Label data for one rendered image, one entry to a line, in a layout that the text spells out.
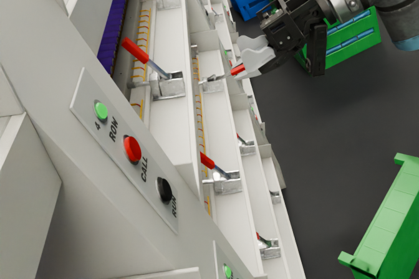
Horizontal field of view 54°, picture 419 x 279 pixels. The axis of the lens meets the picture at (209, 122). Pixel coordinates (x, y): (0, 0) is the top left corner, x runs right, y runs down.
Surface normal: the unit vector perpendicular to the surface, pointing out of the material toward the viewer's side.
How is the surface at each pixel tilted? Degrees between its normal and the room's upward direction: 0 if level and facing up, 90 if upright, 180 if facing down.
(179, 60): 17
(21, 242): 107
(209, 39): 90
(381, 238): 0
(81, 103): 90
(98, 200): 90
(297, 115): 0
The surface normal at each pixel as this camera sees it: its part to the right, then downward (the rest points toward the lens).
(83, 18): 0.99, -0.14
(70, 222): 0.07, 0.62
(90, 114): 0.91, -0.36
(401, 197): -0.40, -0.70
